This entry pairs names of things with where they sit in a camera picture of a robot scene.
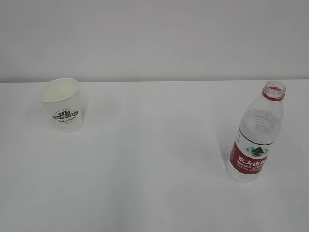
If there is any clear Nongfu Spring water bottle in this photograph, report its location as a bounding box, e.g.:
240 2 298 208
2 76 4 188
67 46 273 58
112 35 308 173
226 81 286 183

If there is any white paper coffee cup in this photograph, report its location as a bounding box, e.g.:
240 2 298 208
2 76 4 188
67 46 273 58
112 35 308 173
39 78 83 133

